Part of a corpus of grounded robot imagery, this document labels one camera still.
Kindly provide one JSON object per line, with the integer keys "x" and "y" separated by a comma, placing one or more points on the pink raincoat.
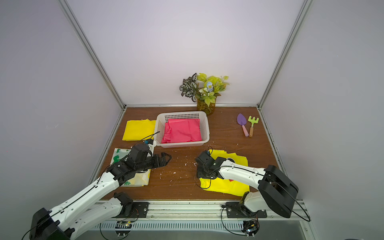
{"x": 182, "y": 131}

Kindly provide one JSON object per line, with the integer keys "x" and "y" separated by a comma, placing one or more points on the plain yellow folded raincoat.
{"x": 137, "y": 130}

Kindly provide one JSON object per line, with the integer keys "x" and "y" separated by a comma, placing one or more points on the artificial potted plant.
{"x": 204, "y": 90}

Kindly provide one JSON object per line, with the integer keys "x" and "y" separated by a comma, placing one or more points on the purple toy trowel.
{"x": 241, "y": 120}

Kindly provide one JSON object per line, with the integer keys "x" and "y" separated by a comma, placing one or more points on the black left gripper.
{"x": 157, "y": 162}

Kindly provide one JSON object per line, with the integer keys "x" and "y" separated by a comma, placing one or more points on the left controller board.
{"x": 123, "y": 228}

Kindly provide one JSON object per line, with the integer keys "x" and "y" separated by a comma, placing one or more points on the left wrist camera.
{"x": 151, "y": 142}

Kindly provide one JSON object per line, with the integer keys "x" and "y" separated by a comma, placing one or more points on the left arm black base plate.
{"x": 134, "y": 210}

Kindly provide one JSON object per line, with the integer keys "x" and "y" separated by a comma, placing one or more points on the white perforated plastic basket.
{"x": 165, "y": 117}

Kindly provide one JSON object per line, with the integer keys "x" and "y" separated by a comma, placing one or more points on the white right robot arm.
{"x": 276, "y": 192}

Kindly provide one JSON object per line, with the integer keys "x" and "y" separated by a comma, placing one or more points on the yellow duck face raincoat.
{"x": 226, "y": 186}

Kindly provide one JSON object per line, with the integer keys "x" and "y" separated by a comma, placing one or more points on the controller board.
{"x": 123, "y": 228}
{"x": 251, "y": 228}

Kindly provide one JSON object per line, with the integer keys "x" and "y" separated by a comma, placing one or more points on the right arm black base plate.
{"x": 236, "y": 210}

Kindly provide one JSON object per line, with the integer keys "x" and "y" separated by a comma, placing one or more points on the green dinosaur print raincoat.
{"x": 140, "y": 179}

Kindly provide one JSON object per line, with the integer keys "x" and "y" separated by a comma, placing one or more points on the green toy rake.
{"x": 253, "y": 121}

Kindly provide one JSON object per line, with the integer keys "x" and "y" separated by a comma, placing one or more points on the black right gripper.
{"x": 202, "y": 163}

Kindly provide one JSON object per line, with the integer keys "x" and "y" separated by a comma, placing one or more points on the right controller board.
{"x": 251, "y": 228}

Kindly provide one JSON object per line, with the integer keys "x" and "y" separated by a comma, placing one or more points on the aluminium front rail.
{"x": 192, "y": 210}

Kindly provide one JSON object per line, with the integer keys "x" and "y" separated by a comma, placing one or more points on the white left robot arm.
{"x": 77, "y": 215}

